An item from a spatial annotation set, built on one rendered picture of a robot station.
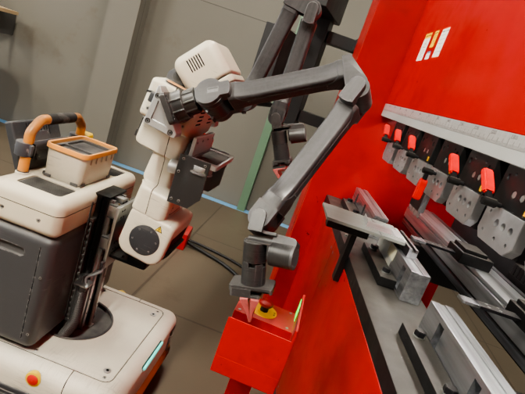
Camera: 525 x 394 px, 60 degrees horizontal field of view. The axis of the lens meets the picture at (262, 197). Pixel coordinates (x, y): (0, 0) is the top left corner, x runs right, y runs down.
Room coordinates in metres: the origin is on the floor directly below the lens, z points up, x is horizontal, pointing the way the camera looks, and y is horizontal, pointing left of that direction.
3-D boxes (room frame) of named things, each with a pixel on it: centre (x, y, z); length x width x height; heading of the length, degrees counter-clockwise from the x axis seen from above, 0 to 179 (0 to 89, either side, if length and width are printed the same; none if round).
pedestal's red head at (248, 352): (1.03, -0.11, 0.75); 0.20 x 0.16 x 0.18; 174
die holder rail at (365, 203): (2.03, -0.47, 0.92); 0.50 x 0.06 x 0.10; 2
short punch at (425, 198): (1.48, -0.49, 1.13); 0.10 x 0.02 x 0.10; 2
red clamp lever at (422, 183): (1.32, -0.43, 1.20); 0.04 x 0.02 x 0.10; 92
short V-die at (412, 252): (1.45, -0.49, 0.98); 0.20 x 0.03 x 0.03; 2
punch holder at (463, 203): (1.10, -0.50, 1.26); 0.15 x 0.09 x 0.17; 2
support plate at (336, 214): (1.47, -0.34, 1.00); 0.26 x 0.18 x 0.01; 92
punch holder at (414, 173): (1.50, -0.49, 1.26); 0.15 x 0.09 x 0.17; 2
